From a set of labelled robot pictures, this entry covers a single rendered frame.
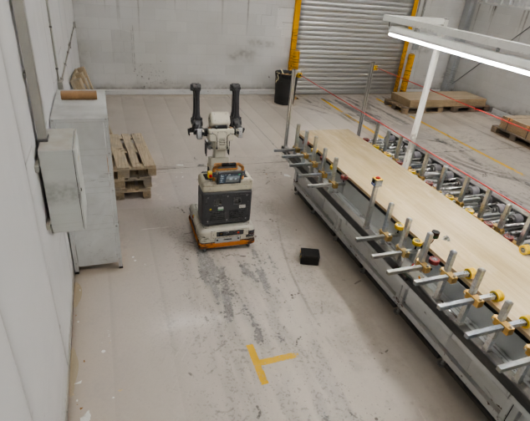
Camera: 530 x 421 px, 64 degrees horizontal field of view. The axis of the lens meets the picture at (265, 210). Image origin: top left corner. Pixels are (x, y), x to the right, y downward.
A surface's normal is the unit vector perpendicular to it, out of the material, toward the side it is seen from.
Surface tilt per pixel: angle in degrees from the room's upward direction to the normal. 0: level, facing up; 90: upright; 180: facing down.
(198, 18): 90
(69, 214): 90
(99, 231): 90
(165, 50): 90
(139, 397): 0
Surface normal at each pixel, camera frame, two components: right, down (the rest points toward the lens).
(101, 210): 0.33, 0.49
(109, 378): 0.08, -0.86
